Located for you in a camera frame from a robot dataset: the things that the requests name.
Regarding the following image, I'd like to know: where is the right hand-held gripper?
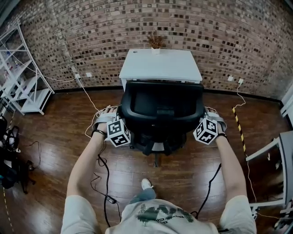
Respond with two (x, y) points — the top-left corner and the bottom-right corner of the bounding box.
(193, 106), (228, 146)

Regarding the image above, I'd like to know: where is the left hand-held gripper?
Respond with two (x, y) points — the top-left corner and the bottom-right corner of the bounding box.
(92, 105), (131, 148)

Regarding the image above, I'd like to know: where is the black mesh office chair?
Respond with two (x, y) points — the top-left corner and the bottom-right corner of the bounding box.
(120, 80), (206, 167)

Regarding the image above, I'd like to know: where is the person's right forearm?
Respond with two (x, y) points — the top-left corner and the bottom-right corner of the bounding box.
(215, 134), (248, 202)

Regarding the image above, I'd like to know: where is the person's left forearm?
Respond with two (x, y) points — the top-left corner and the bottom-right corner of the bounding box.
(66, 131), (108, 199)

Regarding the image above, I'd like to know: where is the person's left hand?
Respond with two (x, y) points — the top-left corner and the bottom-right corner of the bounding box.
(97, 107), (117, 132)

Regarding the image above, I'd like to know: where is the white shoe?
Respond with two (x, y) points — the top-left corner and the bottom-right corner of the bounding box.
(141, 178), (154, 191)

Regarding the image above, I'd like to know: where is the person's leg in jeans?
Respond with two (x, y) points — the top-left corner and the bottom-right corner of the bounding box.
(129, 187), (157, 205)

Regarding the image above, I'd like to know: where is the grey desk with white legs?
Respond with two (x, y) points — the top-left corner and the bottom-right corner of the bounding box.
(246, 130), (293, 207)

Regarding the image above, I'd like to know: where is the white metal shelf rack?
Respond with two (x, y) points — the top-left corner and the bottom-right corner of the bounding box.
(0, 20), (55, 116)

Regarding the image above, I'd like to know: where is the dried plant in white pot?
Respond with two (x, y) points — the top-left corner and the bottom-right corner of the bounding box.
(146, 31), (167, 55)

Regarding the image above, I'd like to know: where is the white printed t-shirt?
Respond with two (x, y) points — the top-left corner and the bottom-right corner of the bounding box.
(60, 194), (257, 234)

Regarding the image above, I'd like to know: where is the yellow black floor cable cover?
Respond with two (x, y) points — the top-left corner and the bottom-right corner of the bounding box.
(232, 106), (247, 153)

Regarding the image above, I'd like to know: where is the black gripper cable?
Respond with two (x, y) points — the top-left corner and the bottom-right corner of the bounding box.
(90, 139), (122, 228)
(190, 162), (222, 219)

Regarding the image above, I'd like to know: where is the white power cable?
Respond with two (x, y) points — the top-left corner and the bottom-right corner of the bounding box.
(232, 82), (293, 220)
(76, 77), (115, 139)
(0, 42), (77, 82)

